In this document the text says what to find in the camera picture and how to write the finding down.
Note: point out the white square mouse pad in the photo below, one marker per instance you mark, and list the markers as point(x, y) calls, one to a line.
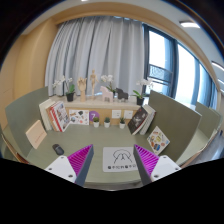
point(118, 159)

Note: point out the wooden mannequin figure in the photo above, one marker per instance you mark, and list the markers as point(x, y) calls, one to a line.
point(94, 80)

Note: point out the purple round sign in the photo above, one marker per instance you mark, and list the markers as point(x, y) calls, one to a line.
point(92, 115)

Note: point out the beige notebook leaning left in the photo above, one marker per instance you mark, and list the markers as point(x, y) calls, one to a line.
point(36, 134)

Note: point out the wooden hand model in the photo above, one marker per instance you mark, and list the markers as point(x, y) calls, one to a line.
point(81, 82)

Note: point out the black cover book right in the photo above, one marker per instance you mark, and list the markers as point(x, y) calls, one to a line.
point(137, 121)

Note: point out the white orchid middle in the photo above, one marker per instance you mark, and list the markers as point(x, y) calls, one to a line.
point(109, 80)

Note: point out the small potted plant middle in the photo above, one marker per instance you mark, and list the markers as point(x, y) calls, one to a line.
point(107, 122)

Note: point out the dark wooden horse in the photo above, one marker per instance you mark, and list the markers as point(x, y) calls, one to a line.
point(121, 94)

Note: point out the white orchid right pot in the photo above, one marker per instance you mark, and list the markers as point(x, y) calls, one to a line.
point(140, 95)

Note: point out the pink wooden horse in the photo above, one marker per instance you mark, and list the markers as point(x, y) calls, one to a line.
point(106, 94)

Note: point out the black computer mouse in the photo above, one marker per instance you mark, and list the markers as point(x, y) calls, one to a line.
point(58, 149)

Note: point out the green desk partition left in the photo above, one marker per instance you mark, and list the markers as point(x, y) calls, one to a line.
point(22, 114)

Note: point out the gripper magenta and grey left finger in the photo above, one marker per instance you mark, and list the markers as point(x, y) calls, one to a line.
point(74, 167)

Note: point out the gripper magenta and grey right finger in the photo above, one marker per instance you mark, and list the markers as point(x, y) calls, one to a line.
point(152, 167)

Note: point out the wooden shelf riser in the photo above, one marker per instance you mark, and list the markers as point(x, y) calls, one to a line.
point(113, 110)

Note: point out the white orchid left pot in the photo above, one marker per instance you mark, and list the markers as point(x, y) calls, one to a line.
point(70, 87)

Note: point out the small potted plant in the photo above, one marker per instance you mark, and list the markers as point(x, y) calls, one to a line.
point(122, 122)
point(107, 122)
point(96, 122)

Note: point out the white book stack left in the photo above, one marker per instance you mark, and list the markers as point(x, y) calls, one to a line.
point(42, 107)

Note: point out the white orchid pot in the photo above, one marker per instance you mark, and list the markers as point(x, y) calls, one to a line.
point(70, 87)
point(140, 95)

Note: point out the colourful illustrated book right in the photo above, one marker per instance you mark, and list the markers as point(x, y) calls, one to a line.
point(158, 140)

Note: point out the white card with stickers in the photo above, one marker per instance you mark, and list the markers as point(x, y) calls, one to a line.
point(79, 117)

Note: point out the green desk partition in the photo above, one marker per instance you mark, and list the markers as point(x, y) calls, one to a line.
point(22, 114)
point(178, 122)

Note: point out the small potted plant left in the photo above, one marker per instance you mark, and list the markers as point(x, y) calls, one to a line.
point(96, 122)

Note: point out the window frame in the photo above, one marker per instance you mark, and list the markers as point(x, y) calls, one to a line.
point(176, 72)

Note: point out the green desk partition right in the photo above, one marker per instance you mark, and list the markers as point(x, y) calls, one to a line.
point(178, 122)

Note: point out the small potted plant right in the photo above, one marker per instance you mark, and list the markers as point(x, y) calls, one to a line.
point(122, 122)

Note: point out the grey curtain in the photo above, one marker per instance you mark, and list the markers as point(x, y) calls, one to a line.
point(101, 45)

